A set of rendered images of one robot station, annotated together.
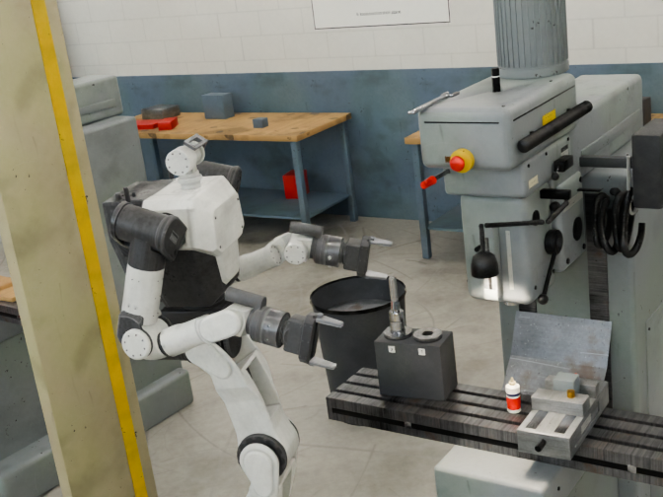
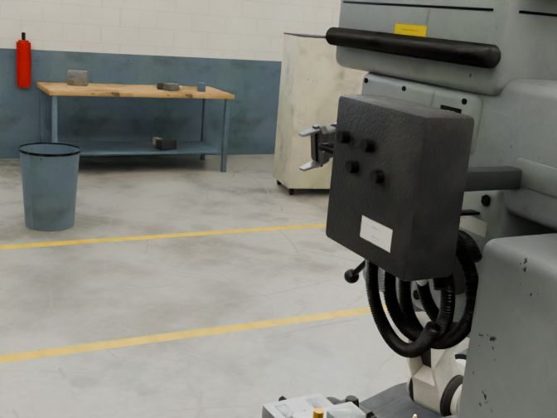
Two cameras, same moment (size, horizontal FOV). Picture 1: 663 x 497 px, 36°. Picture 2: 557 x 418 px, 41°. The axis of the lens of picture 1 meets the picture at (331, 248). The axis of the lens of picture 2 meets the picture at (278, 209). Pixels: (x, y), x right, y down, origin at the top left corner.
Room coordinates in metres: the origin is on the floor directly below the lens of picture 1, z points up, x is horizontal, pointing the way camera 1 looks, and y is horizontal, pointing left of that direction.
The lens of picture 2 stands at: (3.03, -1.88, 1.83)
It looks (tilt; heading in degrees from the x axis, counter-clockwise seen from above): 15 degrees down; 116
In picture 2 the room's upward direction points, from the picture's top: 5 degrees clockwise
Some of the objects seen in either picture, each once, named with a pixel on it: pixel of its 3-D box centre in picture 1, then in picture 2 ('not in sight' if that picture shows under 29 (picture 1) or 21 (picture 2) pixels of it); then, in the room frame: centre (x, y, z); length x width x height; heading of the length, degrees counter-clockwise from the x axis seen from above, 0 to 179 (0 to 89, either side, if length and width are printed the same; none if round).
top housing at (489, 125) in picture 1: (500, 118); (462, 36); (2.69, -0.50, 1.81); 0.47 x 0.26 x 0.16; 144
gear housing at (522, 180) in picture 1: (508, 163); (462, 111); (2.71, -0.52, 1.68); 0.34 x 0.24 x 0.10; 144
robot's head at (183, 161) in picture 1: (185, 162); not in sight; (2.55, 0.34, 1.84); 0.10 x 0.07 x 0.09; 163
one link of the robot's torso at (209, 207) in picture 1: (179, 237); not in sight; (2.58, 0.40, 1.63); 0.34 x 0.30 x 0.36; 163
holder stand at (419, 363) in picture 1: (415, 361); not in sight; (2.91, -0.22, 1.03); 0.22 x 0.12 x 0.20; 62
